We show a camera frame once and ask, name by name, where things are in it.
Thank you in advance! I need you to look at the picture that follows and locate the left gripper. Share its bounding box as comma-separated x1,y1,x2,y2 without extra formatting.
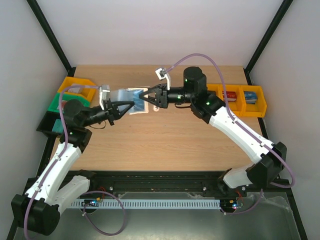
81,97,134,128

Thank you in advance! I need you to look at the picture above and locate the white card holder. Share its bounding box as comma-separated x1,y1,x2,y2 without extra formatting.
110,87,149,115

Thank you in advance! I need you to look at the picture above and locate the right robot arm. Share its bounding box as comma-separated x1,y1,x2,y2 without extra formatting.
139,66,287,196

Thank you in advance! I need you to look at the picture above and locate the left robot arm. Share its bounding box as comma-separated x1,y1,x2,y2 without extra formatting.
11,99,135,239

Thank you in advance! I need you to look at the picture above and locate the grey holder in yellow bin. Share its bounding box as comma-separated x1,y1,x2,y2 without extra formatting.
67,86,83,94

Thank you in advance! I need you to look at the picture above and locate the holder with red card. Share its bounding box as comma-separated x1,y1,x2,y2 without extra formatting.
57,100,67,110

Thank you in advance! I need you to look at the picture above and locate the teal holder in black bin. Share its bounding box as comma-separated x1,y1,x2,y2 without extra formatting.
52,119,64,134

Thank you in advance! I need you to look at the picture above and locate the yellow bin with black cards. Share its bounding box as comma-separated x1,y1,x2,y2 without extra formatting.
207,83,224,100

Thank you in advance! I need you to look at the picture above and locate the red card stack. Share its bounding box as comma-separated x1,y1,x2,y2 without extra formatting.
222,91,237,103

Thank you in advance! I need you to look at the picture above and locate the yellow bin with red cards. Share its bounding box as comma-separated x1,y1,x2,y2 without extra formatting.
225,84,246,117

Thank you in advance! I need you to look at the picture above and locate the blue card stack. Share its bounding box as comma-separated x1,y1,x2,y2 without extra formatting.
243,91,258,104

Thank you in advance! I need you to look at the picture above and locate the yellow bin with blue cards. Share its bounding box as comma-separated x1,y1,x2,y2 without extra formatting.
240,85,267,118

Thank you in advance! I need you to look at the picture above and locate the yellow bin far left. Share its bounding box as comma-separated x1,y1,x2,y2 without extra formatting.
57,76,96,102

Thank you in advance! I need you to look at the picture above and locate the green bin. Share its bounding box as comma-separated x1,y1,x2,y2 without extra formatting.
47,93,90,113

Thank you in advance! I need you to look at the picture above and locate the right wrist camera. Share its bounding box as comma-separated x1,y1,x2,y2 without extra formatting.
155,67,171,90

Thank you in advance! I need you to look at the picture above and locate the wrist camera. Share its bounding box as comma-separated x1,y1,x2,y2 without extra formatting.
98,84,111,110
155,67,171,90

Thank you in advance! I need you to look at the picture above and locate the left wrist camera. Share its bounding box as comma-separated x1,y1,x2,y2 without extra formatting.
98,84,111,110

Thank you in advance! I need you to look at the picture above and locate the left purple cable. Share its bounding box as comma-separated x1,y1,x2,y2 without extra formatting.
24,84,126,240

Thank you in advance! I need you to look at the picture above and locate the purple cable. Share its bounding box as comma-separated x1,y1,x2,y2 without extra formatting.
164,53,296,216
24,84,126,240

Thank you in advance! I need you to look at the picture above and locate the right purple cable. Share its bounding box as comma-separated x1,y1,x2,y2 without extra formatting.
164,53,296,216

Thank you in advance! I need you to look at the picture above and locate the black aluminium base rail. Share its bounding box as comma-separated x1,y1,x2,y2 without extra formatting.
59,170,291,198

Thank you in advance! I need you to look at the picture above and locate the left black frame post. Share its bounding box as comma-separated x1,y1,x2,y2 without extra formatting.
26,0,76,77

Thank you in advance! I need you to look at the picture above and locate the black frame post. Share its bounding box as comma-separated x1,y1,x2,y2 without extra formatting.
26,0,76,77
244,0,294,76

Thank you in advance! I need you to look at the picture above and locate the white slotted cable duct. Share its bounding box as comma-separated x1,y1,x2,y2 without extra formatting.
68,199,221,210

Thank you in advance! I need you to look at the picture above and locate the right black frame post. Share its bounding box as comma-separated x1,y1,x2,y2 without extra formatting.
244,0,294,76

